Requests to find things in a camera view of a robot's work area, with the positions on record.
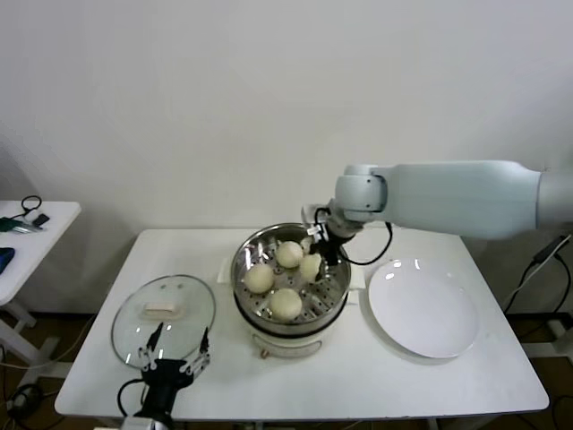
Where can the white electric cooking pot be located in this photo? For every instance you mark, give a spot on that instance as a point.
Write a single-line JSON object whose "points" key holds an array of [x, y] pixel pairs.
{"points": [[286, 346]]}

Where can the perforated steel steamer basket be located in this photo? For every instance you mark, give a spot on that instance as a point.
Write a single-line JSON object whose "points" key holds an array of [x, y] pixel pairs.
{"points": [[340, 286]]}

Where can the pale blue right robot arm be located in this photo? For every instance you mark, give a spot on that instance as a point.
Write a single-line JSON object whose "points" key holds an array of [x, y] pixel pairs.
{"points": [[447, 197]]}

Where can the white round plate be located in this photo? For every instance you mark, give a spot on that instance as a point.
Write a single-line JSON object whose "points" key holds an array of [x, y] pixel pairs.
{"points": [[421, 313]]}

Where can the white side table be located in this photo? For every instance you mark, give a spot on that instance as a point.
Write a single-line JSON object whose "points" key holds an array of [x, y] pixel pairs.
{"points": [[49, 251]]}

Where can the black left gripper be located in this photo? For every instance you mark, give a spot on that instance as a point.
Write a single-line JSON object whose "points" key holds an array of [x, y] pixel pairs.
{"points": [[168, 374]]}

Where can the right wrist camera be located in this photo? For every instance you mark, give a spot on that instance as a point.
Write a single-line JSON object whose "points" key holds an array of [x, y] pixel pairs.
{"points": [[310, 215]]}

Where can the small black device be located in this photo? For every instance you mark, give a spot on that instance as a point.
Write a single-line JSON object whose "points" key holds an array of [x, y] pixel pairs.
{"points": [[42, 219]]}

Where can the white steamed baozi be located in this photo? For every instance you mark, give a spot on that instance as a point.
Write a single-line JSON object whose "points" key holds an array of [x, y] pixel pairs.
{"points": [[285, 304], [259, 279], [309, 268], [288, 254]]}

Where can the blue object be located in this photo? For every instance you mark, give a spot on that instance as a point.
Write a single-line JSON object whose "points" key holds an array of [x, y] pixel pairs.
{"points": [[5, 260]]}

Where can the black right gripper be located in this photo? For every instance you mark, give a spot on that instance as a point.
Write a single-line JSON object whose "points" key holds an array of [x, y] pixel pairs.
{"points": [[331, 248]]}

